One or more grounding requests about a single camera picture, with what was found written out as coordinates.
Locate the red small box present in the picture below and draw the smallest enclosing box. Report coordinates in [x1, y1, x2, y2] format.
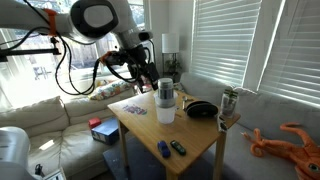
[88, 116, 102, 130]

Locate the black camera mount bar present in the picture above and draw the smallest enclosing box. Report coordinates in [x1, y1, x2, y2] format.
[0, 47, 63, 63]

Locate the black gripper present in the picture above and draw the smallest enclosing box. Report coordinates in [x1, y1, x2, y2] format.
[128, 46, 161, 95]

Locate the wide white window blind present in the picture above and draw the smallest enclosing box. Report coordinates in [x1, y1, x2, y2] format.
[189, 0, 263, 88]

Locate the patterned white pillow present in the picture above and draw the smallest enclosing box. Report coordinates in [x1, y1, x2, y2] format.
[88, 79, 134, 101]

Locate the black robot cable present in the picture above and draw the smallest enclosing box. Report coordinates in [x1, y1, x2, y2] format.
[0, 26, 141, 97]

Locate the dark blue rug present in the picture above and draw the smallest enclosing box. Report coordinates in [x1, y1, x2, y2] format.
[102, 133, 222, 180]

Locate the printed paper strip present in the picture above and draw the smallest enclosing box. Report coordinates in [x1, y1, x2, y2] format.
[217, 114, 229, 134]

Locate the grey sofa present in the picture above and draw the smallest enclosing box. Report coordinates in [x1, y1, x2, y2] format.
[179, 72, 320, 180]

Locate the frosted plastic cup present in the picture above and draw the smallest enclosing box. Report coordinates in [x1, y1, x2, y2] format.
[153, 91, 179, 125]

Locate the black bowl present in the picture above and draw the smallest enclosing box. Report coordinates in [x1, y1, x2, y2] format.
[185, 100, 219, 119]

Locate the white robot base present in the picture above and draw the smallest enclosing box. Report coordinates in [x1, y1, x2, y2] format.
[0, 126, 32, 180]

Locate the wooden table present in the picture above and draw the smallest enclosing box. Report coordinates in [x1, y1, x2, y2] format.
[107, 89, 242, 180]

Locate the blue toy car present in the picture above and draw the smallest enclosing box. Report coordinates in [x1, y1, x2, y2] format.
[157, 140, 172, 159]

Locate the glass jar with plant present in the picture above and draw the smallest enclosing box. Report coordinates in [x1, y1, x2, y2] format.
[220, 88, 240, 119]

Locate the orange octopus plush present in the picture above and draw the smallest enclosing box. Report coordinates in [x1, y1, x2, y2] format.
[241, 121, 320, 180]

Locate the metal spoon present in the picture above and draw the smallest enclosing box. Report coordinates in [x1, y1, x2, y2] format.
[181, 95, 190, 111]

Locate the green houseplant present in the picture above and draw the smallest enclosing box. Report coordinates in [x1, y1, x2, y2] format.
[165, 58, 183, 80]

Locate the cream sofa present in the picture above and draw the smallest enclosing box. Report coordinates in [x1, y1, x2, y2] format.
[0, 88, 138, 180]

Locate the narrow white window blind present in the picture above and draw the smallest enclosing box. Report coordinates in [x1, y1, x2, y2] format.
[258, 0, 320, 108]

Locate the blue cardboard box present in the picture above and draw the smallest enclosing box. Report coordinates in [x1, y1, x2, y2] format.
[90, 117, 120, 146]

